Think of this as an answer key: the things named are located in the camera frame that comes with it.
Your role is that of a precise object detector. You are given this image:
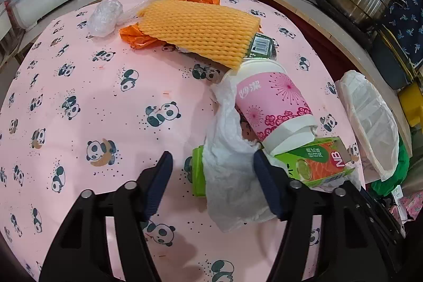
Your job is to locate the bright green box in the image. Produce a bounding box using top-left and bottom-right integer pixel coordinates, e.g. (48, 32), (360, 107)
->
(192, 146), (208, 197)

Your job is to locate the white tissue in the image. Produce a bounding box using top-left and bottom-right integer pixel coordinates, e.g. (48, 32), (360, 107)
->
(202, 81), (277, 234)

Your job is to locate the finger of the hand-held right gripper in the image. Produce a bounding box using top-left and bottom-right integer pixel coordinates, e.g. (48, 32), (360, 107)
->
(357, 184), (408, 258)

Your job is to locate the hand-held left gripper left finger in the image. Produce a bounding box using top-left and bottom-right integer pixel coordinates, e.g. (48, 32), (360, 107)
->
(39, 151), (174, 282)

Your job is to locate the dark green barcode carton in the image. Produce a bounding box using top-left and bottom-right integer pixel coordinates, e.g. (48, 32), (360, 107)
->
(245, 33), (279, 61)

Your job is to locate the green cloth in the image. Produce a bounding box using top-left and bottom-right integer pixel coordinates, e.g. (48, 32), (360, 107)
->
(369, 136), (412, 200)

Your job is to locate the pink panda tablecloth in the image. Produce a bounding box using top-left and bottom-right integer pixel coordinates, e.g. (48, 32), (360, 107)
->
(0, 0), (366, 282)

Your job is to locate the green orange juice carton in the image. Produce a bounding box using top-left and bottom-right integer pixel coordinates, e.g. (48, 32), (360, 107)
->
(274, 136), (357, 189)

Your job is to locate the black induction cooker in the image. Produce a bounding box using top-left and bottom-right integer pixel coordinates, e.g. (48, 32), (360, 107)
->
(311, 0), (380, 38)

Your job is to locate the clear crumpled plastic bag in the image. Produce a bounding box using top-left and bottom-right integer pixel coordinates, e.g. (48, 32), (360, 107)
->
(86, 0), (163, 38)

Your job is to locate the white lined trash bin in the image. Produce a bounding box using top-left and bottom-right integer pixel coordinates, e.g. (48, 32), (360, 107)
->
(335, 70), (401, 182)

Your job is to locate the orange foam net sheet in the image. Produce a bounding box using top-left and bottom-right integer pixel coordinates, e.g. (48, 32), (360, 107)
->
(137, 0), (261, 70)

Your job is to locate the pink floral paper cup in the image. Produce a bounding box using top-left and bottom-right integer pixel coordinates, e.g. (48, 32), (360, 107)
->
(220, 58), (318, 155)

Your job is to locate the yellow plastic container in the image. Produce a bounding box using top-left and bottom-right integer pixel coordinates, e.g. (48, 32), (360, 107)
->
(397, 83), (423, 128)

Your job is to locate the blue patterned cloth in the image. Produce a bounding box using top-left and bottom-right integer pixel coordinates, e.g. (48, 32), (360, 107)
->
(307, 0), (423, 68)

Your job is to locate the orange plastic bag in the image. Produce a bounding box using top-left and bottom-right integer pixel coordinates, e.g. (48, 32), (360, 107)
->
(119, 0), (221, 49)

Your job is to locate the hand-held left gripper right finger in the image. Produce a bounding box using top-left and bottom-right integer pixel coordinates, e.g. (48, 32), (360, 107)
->
(253, 149), (385, 282)

